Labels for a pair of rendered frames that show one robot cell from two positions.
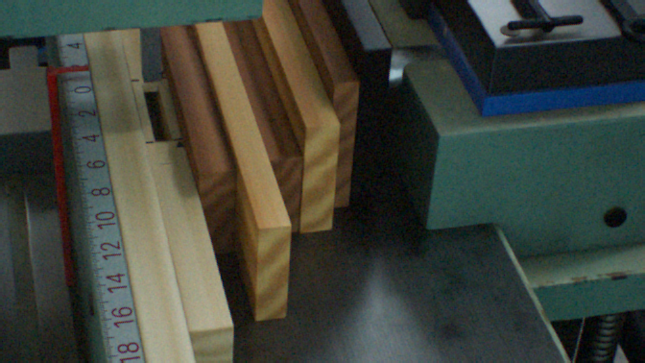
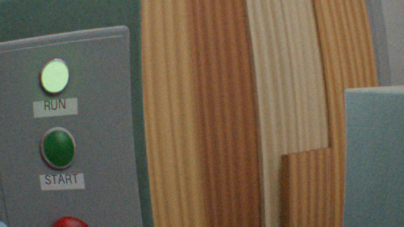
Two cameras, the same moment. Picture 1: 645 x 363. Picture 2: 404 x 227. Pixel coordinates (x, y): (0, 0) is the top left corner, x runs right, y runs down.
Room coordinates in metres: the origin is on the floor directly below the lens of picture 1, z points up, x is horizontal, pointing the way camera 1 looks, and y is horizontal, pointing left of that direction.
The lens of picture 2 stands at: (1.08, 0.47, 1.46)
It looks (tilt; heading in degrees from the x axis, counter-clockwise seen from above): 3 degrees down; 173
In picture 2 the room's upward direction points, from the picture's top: 3 degrees counter-clockwise
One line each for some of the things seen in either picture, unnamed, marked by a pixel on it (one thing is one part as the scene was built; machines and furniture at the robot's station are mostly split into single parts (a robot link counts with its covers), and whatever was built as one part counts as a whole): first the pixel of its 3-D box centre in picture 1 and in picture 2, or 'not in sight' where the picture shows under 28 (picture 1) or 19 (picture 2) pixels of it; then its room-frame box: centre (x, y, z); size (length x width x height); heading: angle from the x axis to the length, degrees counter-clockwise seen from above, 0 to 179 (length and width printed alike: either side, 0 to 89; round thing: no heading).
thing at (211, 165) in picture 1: (181, 85); not in sight; (0.57, 0.08, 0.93); 0.22 x 0.02 x 0.05; 16
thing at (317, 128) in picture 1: (278, 75); not in sight; (0.57, 0.03, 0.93); 0.18 x 0.02 x 0.07; 16
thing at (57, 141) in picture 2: not in sight; (58, 148); (0.62, 0.45, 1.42); 0.02 x 0.01 x 0.02; 106
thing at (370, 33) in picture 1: (402, 70); not in sight; (0.56, -0.04, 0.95); 0.09 x 0.07 x 0.09; 16
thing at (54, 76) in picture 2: not in sight; (54, 76); (0.62, 0.45, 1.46); 0.02 x 0.01 x 0.02; 106
